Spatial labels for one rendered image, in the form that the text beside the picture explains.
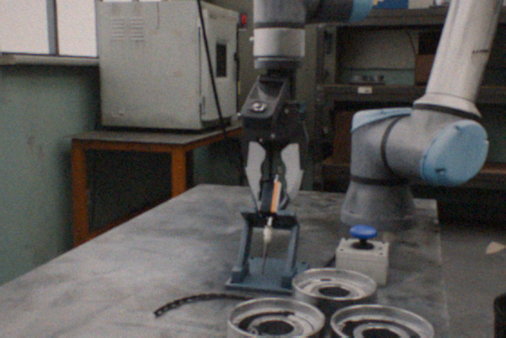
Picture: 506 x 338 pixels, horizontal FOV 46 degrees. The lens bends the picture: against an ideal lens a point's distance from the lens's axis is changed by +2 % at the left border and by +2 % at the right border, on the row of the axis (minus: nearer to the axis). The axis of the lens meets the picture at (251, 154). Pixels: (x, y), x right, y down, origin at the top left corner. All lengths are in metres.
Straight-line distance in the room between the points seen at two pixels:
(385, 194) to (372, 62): 3.53
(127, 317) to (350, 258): 0.32
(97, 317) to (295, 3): 0.50
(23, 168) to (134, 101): 0.62
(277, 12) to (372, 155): 0.41
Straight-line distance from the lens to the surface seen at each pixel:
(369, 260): 0.87
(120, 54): 3.06
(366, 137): 1.15
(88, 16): 3.44
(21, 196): 2.83
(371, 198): 1.16
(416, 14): 4.05
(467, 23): 1.11
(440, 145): 1.03
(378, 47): 4.66
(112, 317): 0.77
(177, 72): 2.93
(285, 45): 0.85
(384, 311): 0.70
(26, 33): 3.00
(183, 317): 0.76
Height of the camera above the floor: 1.10
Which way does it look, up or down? 8 degrees down
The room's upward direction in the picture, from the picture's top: 1 degrees clockwise
